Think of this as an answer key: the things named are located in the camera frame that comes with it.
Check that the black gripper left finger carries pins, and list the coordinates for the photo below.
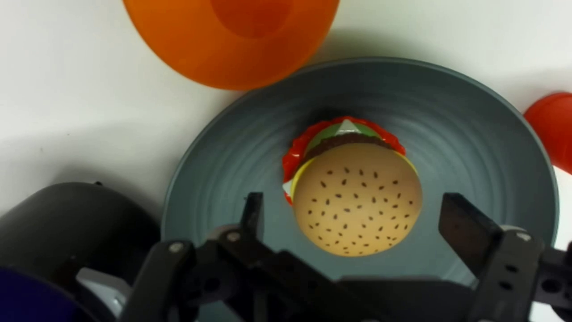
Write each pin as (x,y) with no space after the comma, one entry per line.
(252,215)

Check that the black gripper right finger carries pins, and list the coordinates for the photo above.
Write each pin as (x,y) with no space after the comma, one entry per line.
(468,233)

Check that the toy burger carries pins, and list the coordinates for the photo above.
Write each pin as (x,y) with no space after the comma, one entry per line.
(350,186)

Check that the small red cup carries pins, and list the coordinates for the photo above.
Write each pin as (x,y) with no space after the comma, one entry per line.
(551,118)

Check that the orange plastic cup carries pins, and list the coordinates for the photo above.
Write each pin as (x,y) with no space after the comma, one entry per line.
(232,43)

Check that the dark blue bowl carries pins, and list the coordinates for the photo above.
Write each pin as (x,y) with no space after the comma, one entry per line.
(68,252)

